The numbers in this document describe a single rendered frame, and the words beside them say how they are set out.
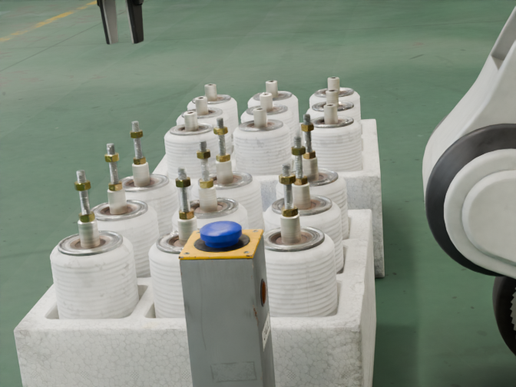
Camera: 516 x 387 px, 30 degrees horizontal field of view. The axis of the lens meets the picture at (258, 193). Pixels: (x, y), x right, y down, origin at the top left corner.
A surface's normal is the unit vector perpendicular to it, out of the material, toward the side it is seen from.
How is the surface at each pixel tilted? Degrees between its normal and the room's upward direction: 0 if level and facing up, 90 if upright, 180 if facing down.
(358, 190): 90
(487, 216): 90
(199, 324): 90
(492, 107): 90
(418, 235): 0
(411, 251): 0
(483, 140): 49
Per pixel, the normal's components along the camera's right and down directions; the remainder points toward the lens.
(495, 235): -0.14, 0.31
